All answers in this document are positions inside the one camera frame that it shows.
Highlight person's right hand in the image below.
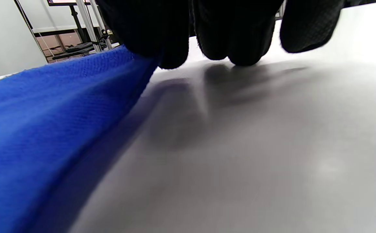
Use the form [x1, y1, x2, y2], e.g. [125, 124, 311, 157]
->
[96, 0, 345, 70]

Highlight blue towel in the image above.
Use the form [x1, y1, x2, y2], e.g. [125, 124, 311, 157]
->
[0, 45, 159, 233]

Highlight computer monitor on stand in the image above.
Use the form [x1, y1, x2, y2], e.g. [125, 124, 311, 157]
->
[47, 0, 93, 6]

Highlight white partition panel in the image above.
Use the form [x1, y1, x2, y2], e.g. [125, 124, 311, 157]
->
[0, 0, 47, 81]

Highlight aluminium frame post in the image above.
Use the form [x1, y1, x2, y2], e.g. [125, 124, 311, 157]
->
[74, 0, 112, 52]

